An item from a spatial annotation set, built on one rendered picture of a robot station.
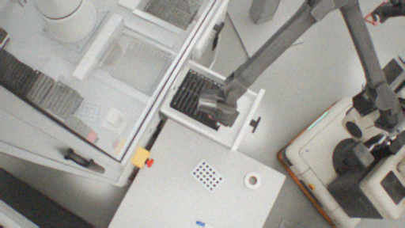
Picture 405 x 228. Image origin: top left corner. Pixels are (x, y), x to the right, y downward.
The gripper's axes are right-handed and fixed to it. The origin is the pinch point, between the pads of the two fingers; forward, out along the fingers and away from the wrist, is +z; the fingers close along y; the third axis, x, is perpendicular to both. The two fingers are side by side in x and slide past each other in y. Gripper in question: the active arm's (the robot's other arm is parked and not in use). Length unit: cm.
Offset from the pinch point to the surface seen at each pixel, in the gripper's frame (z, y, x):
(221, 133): 13.3, -4.1, 1.8
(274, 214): 93, -66, 12
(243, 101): 13.4, -5.6, -15.1
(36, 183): 102, 81, 78
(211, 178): 16.6, -10.4, 19.7
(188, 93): 11.2, 15.9, -5.1
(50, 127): -68, 25, 34
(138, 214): 21, 8, 49
